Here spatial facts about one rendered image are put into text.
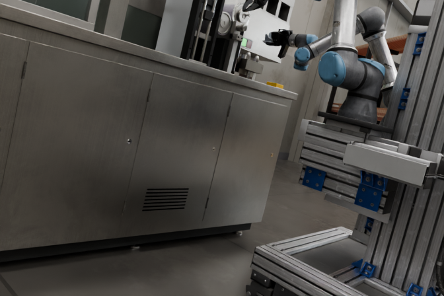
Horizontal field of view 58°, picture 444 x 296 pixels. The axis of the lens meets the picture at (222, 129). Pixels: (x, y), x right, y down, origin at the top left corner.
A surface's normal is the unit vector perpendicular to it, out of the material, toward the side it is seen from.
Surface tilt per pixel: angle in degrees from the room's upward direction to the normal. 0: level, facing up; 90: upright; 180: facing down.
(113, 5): 90
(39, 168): 90
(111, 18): 90
